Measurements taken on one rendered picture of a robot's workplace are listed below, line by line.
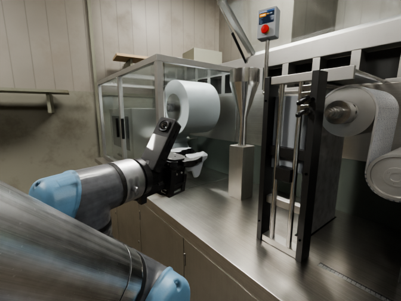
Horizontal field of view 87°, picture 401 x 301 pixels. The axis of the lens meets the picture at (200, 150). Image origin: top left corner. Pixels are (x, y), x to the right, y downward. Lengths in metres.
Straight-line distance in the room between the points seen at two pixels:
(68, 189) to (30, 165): 3.11
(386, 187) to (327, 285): 0.30
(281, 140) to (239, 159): 0.38
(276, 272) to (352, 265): 0.23
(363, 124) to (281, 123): 0.21
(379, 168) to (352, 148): 0.36
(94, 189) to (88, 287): 0.15
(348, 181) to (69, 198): 1.03
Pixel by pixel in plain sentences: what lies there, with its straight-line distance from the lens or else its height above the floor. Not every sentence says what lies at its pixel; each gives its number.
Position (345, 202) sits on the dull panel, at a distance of 1.14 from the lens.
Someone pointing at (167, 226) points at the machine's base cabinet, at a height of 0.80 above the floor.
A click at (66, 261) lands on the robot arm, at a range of 0.20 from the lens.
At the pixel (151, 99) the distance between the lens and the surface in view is 1.15.
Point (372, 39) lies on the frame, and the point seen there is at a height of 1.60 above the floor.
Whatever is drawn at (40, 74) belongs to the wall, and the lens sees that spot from 3.38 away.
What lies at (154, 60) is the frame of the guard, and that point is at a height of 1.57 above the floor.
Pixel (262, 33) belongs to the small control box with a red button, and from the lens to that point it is 0.94.
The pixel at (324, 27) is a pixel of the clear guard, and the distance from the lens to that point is 1.18.
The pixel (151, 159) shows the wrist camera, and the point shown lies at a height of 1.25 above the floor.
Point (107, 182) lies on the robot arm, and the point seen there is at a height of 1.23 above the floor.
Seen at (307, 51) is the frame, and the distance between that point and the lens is 1.19.
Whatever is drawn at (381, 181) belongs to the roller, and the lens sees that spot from 0.74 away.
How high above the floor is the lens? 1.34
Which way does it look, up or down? 10 degrees down
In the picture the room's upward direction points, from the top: straight up
